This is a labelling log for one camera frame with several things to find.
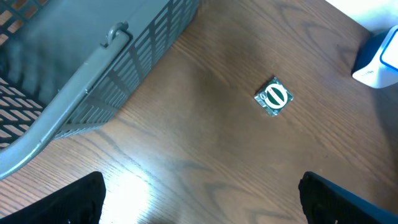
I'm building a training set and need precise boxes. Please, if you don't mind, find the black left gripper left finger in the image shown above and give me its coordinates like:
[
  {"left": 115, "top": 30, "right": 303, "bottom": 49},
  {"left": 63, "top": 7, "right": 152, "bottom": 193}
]
[{"left": 1, "top": 171, "right": 106, "bottom": 224}]

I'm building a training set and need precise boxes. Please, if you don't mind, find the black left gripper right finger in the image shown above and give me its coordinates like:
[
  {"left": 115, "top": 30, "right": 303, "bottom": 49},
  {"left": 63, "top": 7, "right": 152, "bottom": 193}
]
[{"left": 298, "top": 171, "right": 397, "bottom": 224}]

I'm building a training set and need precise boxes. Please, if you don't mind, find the dark green round-label packet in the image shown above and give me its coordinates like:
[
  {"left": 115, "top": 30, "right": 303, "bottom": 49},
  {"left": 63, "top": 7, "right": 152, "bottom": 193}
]
[{"left": 254, "top": 77, "right": 294, "bottom": 116}]

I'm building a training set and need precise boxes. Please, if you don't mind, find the white barcode scanner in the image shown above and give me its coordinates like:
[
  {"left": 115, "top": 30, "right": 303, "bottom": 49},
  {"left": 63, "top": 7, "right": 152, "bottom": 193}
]
[{"left": 352, "top": 26, "right": 397, "bottom": 89}]

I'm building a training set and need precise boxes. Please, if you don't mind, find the grey plastic mesh basket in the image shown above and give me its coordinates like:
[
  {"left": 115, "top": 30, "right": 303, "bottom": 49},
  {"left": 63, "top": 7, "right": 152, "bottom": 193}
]
[{"left": 1, "top": 0, "right": 199, "bottom": 178}]

